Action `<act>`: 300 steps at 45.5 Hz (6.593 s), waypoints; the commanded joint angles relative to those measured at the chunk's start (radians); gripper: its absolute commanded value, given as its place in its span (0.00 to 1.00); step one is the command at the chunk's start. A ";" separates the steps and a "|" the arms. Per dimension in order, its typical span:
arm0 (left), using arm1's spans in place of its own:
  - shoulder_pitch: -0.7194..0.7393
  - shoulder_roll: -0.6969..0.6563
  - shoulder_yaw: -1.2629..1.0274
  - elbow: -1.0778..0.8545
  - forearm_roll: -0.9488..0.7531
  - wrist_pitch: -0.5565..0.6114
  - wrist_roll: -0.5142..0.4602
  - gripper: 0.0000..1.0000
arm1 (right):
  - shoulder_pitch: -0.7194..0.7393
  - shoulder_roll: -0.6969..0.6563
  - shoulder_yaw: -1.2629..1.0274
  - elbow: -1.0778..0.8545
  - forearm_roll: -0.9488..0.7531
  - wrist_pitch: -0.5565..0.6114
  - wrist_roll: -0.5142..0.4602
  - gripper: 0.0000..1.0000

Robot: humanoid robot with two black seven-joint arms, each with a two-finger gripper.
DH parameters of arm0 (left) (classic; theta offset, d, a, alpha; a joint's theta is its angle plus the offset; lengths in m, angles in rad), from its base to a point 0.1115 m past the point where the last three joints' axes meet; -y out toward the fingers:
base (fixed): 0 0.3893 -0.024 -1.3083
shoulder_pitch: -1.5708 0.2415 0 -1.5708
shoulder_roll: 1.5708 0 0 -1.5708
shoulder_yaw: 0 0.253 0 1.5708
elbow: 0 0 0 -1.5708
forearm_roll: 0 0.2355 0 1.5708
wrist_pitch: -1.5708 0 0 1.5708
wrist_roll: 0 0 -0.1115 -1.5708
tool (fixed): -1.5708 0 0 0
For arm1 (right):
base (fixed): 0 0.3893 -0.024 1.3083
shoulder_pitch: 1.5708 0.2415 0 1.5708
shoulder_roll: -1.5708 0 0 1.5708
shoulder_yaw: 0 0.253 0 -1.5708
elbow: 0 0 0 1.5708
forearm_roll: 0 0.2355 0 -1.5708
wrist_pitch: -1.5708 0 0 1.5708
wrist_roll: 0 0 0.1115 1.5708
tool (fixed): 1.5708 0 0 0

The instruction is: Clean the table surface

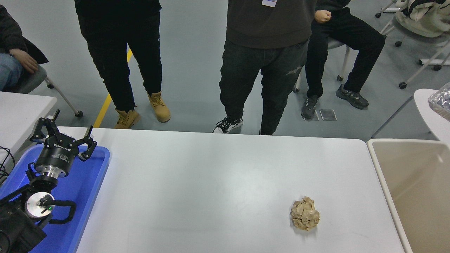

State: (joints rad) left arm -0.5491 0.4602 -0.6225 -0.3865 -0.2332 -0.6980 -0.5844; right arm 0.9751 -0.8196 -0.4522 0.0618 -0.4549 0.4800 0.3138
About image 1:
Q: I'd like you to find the white side table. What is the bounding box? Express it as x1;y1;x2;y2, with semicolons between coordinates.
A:
0;91;58;166

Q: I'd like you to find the white wheeled chair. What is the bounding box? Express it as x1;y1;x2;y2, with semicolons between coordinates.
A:
375;0;450;90

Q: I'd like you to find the grey-seat wheeled chair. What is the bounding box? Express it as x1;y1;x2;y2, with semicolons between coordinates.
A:
293;37;352;94

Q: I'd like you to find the person in grey sneakers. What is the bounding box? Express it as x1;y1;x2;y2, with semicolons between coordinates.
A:
301;0;386;120

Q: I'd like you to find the cream coat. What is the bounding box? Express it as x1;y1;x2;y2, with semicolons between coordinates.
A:
396;0;450;38

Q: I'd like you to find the crumpled tan paper ball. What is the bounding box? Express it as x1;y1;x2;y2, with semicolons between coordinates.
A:
290;196;321;231

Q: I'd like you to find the white round table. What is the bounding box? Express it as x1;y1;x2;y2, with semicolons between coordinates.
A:
372;88;450;144

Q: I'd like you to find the grey wheeled chair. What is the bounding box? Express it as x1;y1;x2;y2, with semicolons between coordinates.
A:
14;64;84;117

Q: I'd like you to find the person's hand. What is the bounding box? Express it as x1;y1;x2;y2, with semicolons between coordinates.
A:
9;48;38;72

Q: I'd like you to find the seated person in black jacket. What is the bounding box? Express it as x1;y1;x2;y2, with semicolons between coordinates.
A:
0;4;49;91

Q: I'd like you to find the person in black-white sneakers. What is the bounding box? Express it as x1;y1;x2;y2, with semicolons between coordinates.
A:
212;0;317;136

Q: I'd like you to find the black cable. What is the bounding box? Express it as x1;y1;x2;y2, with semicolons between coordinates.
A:
0;146;16;185

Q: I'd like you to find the blue plastic tray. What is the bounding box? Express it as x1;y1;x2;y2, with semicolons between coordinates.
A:
0;144;111;253

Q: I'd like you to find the large pale bin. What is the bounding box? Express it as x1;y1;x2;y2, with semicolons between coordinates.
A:
367;139;450;253

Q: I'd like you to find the silver foil tray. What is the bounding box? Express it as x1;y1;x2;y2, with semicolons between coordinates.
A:
428;82;450;122

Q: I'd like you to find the person's right hand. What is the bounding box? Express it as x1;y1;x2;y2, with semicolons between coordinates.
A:
314;10;333;24

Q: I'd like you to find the person in tan boots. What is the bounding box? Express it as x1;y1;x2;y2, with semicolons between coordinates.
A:
75;0;172;130

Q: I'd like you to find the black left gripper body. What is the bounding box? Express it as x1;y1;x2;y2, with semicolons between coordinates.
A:
34;137;79;174

